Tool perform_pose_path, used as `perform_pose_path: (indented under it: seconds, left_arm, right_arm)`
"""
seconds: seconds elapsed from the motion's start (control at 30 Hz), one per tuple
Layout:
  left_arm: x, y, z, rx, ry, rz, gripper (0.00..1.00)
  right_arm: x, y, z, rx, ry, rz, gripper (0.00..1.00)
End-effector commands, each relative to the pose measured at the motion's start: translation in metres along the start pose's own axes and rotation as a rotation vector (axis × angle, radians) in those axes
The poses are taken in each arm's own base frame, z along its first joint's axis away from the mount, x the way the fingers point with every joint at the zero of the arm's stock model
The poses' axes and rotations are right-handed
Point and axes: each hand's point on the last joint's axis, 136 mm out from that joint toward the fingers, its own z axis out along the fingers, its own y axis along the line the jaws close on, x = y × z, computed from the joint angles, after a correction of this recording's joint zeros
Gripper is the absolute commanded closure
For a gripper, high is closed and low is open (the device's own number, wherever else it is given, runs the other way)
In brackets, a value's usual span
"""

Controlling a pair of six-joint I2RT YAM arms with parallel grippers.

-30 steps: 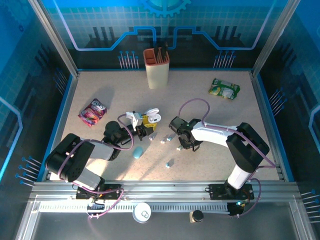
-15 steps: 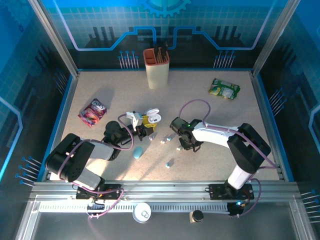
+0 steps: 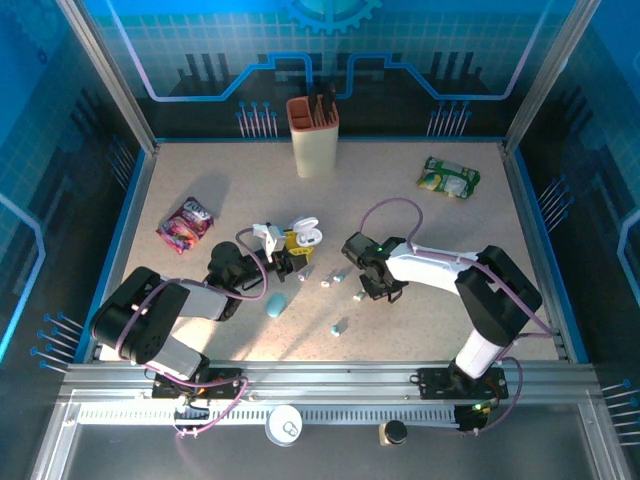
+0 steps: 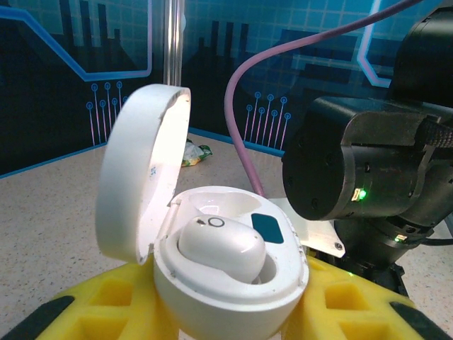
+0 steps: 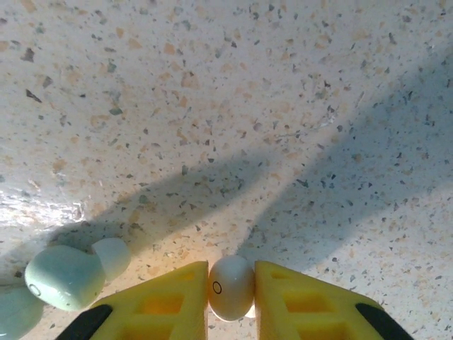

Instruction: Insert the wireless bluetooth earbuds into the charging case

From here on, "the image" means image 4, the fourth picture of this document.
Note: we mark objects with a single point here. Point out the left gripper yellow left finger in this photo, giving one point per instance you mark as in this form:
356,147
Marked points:
106,311

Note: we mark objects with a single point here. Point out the white oval earbud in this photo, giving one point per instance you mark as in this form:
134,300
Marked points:
219,244

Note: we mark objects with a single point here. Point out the green snack bag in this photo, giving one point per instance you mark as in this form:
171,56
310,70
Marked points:
194,156

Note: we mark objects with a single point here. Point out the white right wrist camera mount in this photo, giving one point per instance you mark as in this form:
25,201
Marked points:
318,233

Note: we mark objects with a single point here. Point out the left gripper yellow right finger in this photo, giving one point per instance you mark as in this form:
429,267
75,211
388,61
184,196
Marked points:
354,315

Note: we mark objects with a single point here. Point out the white earbud charging case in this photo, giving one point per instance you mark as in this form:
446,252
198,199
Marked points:
226,308

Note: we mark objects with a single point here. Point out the aluminium frame post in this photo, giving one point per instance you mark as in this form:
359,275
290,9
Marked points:
173,42

